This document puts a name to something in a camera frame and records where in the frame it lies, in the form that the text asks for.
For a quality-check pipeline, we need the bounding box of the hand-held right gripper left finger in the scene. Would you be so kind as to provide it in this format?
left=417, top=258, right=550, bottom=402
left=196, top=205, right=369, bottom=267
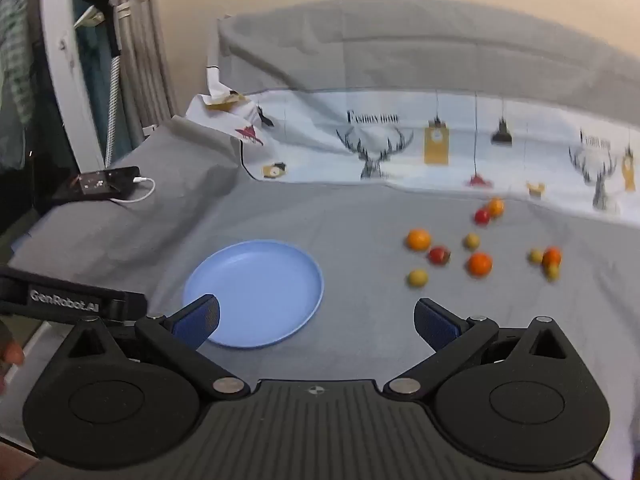
left=64, top=294, right=251, bottom=401

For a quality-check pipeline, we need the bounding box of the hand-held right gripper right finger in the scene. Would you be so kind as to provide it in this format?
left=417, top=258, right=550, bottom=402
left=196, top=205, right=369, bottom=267
left=382, top=298, right=568, bottom=396

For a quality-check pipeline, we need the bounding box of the white window frame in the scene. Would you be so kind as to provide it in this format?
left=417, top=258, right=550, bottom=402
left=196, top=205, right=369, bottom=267
left=37, top=0, right=107, bottom=173

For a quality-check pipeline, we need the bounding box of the blue-grey bed sheet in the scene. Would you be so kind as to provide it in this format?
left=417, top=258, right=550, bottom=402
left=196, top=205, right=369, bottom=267
left=10, top=180, right=640, bottom=480

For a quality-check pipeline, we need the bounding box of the green striped cloth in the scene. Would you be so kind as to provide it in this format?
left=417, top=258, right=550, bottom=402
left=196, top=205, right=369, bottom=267
left=0, top=0, right=37, bottom=128

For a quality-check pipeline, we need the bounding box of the grey textured blanket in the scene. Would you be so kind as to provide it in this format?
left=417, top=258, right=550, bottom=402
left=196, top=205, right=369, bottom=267
left=10, top=115, right=253, bottom=281

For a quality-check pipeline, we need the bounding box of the grey curtain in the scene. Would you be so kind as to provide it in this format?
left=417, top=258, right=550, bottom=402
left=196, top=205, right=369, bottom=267
left=107, top=0, right=179, bottom=153

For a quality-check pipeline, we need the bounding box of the blue plate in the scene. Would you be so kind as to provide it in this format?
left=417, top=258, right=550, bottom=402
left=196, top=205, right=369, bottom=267
left=182, top=240, right=325, bottom=350

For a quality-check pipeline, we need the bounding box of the white printed cloth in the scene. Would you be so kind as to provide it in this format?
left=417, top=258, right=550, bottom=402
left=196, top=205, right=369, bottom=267
left=186, top=62, right=640, bottom=218

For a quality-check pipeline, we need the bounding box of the black smartphone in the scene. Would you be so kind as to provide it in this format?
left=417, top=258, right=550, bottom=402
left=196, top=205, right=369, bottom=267
left=50, top=166, right=142, bottom=206

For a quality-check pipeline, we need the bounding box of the grey cover cloth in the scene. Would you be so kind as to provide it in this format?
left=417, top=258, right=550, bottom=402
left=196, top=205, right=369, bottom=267
left=217, top=0, right=640, bottom=111

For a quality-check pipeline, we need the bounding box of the person's left hand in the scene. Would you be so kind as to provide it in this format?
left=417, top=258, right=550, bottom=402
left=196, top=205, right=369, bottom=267
left=0, top=319, right=25, bottom=396

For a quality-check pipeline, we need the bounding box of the white charging cable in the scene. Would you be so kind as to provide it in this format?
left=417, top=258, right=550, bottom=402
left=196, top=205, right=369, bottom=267
left=111, top=176, right=157, bottom=205

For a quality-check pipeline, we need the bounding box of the gooseneck phone holder stand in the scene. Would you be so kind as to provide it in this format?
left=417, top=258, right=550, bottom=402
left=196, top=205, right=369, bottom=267
left=75, top=0, right=178, bottom=168

